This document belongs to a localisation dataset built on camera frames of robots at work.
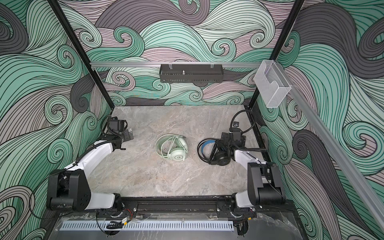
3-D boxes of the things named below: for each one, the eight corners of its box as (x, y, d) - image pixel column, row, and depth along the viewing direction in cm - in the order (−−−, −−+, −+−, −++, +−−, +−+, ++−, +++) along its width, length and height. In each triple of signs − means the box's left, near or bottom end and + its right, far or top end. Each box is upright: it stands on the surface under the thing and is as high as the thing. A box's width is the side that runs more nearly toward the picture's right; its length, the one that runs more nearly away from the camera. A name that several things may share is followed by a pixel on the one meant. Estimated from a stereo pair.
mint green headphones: (151, 157, 94) (148, 150, 87) (159, 138, 103) (157, 131, 96) (184, 164, 91) (184, 157, 84) (189, 145, 100) (189, 137, 93)
